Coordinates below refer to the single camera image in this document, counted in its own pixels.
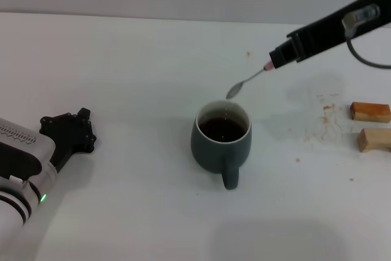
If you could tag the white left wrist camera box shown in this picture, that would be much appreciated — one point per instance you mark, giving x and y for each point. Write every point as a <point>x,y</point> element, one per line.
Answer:
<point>21,151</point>

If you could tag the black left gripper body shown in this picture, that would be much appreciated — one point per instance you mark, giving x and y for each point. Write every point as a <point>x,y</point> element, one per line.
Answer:
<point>68,141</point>

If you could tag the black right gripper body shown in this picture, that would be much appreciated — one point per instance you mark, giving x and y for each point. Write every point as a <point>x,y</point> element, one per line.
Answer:
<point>323,33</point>

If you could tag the orange stained wooden block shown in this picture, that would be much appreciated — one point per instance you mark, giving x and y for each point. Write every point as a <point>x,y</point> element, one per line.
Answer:
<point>369,112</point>

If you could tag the pale wooden block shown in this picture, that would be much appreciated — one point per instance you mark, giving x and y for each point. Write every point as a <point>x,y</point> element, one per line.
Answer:
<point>375,140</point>

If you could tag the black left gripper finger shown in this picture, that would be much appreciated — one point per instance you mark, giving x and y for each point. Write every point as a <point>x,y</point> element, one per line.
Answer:
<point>88,141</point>
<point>62,123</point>

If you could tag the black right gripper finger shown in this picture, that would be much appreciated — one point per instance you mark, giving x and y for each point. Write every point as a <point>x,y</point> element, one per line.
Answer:
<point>282,56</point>

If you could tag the dark coffee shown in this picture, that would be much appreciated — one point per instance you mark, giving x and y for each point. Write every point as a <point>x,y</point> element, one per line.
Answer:
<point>223,129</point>

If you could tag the grey ceramic cup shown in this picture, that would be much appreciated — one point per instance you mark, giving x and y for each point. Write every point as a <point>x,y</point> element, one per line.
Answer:
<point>207,157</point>

